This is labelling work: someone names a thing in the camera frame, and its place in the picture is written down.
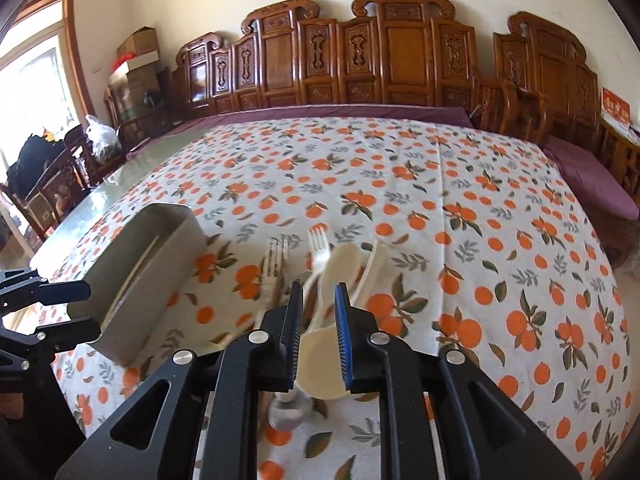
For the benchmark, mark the wooden side table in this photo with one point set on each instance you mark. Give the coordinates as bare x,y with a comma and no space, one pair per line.
620,155

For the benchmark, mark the short purple bench cushion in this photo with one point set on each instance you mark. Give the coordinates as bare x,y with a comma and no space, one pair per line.
590,175

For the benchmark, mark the long purple bench cushion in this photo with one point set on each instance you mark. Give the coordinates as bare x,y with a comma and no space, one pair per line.
300,112

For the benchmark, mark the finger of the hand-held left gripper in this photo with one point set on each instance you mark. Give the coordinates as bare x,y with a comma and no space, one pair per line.
70,334
62,293

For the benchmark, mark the short carved wooden bench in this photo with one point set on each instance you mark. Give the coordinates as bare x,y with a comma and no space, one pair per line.
550,60

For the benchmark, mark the dark wooden chair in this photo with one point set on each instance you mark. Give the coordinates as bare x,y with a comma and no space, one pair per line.
55,195

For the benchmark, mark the clear plastic bag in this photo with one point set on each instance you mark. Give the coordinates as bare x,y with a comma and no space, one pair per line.
100,137

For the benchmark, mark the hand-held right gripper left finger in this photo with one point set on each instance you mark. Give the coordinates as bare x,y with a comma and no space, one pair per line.
291,332

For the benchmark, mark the cream rice paddle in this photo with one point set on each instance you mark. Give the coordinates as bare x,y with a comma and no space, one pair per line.
322,365

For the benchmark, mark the metal spoon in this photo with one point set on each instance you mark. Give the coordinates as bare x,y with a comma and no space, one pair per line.
289,412

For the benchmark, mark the wooden framed window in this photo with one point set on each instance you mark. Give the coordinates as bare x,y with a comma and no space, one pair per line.
35,70

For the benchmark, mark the black bag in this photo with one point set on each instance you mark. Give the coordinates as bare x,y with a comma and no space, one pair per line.
32,160

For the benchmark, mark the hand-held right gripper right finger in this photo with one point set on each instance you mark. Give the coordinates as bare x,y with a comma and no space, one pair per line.
343,340

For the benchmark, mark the red box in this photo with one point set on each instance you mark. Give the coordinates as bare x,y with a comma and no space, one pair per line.
616,107

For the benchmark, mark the brown cardboard box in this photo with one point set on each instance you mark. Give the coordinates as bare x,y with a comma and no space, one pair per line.
137,42

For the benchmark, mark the grey metal tray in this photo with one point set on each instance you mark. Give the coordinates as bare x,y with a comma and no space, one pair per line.
150,300

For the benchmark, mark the white plastic fork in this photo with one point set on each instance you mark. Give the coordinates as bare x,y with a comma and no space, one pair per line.
318,247

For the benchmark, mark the long carved wooden bench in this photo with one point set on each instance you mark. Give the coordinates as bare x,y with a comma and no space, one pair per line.
350,60

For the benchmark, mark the white smiley-face spoon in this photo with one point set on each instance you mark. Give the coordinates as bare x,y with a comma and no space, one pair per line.
371,270

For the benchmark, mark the orange-print tablecloth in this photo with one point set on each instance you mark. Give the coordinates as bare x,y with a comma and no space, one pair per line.
450,200

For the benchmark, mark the wooden armchair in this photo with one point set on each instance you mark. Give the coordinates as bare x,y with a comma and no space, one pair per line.
510,110

